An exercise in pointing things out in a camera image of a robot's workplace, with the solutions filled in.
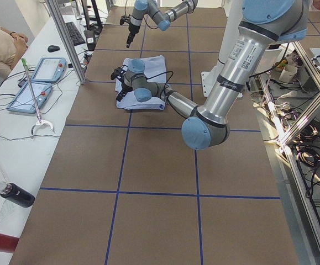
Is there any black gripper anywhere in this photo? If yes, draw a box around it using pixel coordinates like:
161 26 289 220
120 15 141 48
111 65 133 102

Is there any blue striped button shirt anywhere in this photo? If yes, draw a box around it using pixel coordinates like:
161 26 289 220
116 55 166 110

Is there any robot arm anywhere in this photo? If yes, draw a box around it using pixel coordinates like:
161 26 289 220
111 1 309 150
120 0 198 48

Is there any black keyboard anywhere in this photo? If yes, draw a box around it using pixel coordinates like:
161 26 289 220
65 22 85 46

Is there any upper blue teach pendant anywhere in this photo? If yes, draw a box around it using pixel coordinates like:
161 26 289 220
31 57 67 83

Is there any blue teach pendant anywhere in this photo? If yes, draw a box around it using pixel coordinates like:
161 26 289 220
7 82 53 114
31 57 67 83

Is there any black computer mouse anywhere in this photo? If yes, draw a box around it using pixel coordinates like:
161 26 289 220
47 45 60 52

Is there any reacher grabber stick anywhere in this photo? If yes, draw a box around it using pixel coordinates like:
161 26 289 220
21 58 55 136

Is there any lower blue teach pendant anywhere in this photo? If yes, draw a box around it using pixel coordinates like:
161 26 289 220
7 82 53 114

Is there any person in beige shirt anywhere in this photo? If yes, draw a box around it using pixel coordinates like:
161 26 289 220
0 26 28 79

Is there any black water bottle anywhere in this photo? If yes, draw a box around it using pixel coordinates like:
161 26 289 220
0 181 35 208

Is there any aluminium frame post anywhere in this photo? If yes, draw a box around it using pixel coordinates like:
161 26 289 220
45 0 86 84

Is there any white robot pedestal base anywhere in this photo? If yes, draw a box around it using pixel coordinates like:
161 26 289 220
201 0 243 98

